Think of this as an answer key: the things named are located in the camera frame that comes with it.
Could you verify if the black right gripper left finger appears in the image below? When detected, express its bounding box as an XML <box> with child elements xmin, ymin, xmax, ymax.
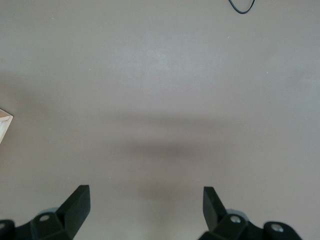
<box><xmin>0</xmin><ymin>184</ymin><xmax>91</xmax><ymax>240</ymax></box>

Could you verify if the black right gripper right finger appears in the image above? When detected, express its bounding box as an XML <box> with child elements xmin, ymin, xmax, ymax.
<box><xmin>198</xmin><ymin>186</ymin><xmax>303</xmax><ymax>240</ymax></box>

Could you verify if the light wooden drawer cabinet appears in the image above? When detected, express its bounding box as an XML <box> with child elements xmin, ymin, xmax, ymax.
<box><xmin>0</xmin><ymin>107</ymin><xmax>14</xmax><ymax>145</ymax></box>

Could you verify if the black looped table cable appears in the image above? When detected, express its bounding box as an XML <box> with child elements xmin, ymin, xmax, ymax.
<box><xmin>226</xmin><ymin>0</ymin><xmax>256</xmax><ymax>14</ymax></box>

